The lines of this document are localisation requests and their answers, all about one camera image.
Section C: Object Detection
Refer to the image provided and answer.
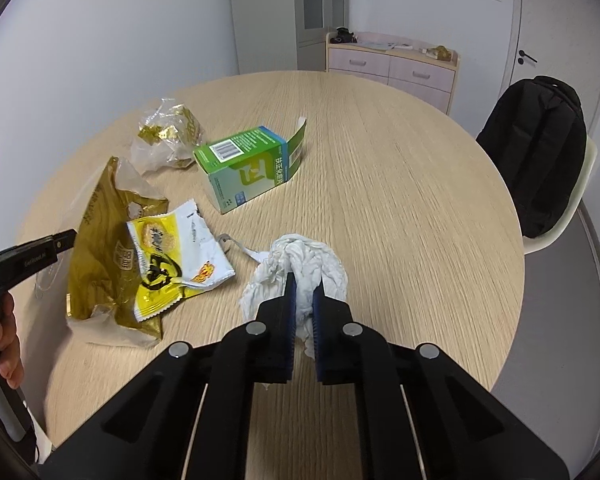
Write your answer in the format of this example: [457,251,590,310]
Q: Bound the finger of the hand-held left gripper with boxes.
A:
[45,229,78,257]

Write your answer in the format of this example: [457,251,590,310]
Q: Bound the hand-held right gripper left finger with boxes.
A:
[40,275,301,480]

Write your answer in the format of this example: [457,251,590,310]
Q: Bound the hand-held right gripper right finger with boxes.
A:
[312,287,568,480]

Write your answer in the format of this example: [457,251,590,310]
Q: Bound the gold snack bag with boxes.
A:
[65,156,171,348]

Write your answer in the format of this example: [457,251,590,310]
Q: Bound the white cloth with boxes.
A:
[219,232,350,361]

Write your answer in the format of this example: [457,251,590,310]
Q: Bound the yellow snack wrapper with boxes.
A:
[126,199,236,322]

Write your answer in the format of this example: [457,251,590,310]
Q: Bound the clear plastic wrapper gold print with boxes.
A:
[130,97,206,176]

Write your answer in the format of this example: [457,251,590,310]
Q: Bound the green white paper box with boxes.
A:
[193,116,308,215]

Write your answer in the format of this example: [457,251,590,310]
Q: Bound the person's left hand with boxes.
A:
[0,292,25,389]

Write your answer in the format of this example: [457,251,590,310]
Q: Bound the pink drawer cabinet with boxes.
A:
[326,30,461,116]

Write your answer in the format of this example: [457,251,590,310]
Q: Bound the black backpack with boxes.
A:
[476,76,587,239]

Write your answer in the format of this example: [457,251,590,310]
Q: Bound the white chair with backpack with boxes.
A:
[522,137,598,256]

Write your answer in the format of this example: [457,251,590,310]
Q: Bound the white papers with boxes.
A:
[357,35,416,51]

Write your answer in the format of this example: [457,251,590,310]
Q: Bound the tall grey cabinet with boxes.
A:
[228,0,351,73]

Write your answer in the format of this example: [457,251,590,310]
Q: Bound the white door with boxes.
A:
[500,0,600,111]

